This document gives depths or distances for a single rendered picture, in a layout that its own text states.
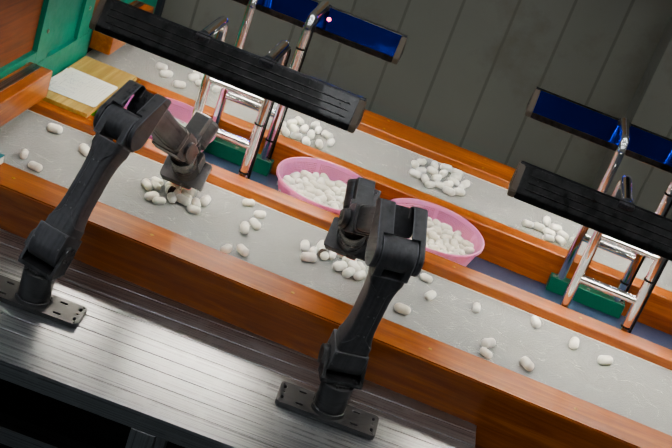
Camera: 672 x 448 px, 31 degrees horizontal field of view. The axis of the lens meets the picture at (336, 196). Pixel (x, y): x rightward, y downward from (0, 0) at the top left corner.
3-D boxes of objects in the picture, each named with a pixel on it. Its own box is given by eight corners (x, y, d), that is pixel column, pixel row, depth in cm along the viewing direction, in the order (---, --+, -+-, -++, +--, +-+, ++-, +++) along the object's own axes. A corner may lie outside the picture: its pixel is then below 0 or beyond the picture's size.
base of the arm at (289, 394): (293, 351, 228) (286, 370, 221) (391, 388, 227) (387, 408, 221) (280, 384, 231) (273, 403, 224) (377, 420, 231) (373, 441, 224)
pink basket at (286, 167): (374, 254, 291) (387, 221, 287) (270, 231, 284) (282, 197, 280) (358, 202, 314) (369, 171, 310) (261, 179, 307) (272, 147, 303)
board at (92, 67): (86, 118, 284) (87, 114, 283) (29, 95, 285) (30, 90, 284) (136, 80, 314) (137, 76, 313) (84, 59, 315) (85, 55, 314)
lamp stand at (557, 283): (618, 319, 303) (696, 167, 285) (545, 289, 304) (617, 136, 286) (618, 286, 320) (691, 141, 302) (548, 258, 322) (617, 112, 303)
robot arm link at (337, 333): (322, 352, 228) (382, 225, 210) (355, 359, 229) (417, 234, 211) (323, 375, 223) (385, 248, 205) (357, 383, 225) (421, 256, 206)
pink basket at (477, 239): (464, 302, 284) (479, 269, 280) (360, 260, 286) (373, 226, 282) (476, 256, 308) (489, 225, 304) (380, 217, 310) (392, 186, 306)
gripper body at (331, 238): (334, 218, 252) (335, 208, 245) (379, 236, 251) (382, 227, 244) (322, 245, 250) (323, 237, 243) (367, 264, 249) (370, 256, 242)
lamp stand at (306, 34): (266, 176, 309) (320, 19, 291) (196, 148, 311) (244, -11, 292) (285, 152, 327) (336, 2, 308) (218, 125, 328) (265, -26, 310)
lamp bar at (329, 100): (353, 135, 254) (364, 104, 251) (87, 28, 259) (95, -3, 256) (360, 123, 262) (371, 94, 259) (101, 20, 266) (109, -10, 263)
